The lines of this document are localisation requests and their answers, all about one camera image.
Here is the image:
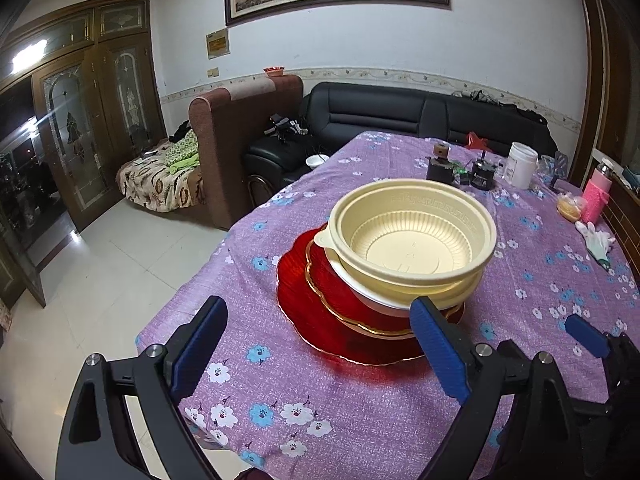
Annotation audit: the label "pink knit-sleeved bottle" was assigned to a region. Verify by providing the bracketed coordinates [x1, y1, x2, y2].
[580, 158, 615, 224]

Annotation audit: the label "wooden glass-panel doors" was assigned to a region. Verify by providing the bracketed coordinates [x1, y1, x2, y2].
[0, 0, 168, 306]

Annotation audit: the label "brown armchair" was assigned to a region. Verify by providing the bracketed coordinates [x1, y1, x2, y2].
[188, 75, 304, 231]

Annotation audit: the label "black leather sofa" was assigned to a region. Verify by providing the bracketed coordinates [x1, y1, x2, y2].
[243, 81, 558, 196]

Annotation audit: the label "white plastic jar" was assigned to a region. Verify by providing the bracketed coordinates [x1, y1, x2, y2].
[502, 141, 539, 190]

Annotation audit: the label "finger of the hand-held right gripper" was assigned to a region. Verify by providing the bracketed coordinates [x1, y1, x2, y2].
[564, 314, 640, 406]

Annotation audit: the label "dark cloth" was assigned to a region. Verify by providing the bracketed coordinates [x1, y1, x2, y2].
[450, 89, 548, 123]

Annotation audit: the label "black gadgets on sofa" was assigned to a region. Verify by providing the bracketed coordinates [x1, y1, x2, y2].
[264, 114, 308, 143]

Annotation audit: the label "green cloth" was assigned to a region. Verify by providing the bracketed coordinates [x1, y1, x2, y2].
[165, 129, 201, 176]

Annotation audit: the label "yellow wall plaque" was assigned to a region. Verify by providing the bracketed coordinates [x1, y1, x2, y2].
[206, 27, 231, 59]

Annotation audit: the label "wooden glass-front cabinet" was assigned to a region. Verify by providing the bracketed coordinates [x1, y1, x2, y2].
[570, 0, 640, 281]

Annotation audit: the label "white paper bowl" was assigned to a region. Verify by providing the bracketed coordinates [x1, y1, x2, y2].
[327, 255, 483, 316]

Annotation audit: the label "red scalloped glass dish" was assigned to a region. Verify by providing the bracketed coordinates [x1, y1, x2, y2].
[305, 240, 466, 338]

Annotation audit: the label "purple floral tablecloth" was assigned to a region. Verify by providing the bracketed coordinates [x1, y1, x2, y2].
[135, 131, 640, 480]

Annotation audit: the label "cream plastic bowl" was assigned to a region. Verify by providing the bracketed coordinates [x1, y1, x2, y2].
[314, 176, 497, 291]

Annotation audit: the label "black device with wooden knob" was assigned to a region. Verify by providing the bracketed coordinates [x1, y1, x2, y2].
[426, 142, 456, 183]

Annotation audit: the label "large red glass plate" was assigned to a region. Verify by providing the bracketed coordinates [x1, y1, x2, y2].
[276, 227, 463, 367]

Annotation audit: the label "white glove with green cuff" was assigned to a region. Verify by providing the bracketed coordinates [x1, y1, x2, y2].
[575, 221, 617, 271]

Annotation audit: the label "round black device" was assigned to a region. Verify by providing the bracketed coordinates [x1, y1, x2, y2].
[470, 152, 498, 191]

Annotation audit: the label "clear plastic food bag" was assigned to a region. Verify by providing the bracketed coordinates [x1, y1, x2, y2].
[556, 192, 588, 222]

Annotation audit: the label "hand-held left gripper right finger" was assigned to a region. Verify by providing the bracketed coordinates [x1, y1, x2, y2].
[410, 296, 583, 480]

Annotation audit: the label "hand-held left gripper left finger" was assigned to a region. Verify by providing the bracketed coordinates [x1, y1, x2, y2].
[55, 296, 228, 480]

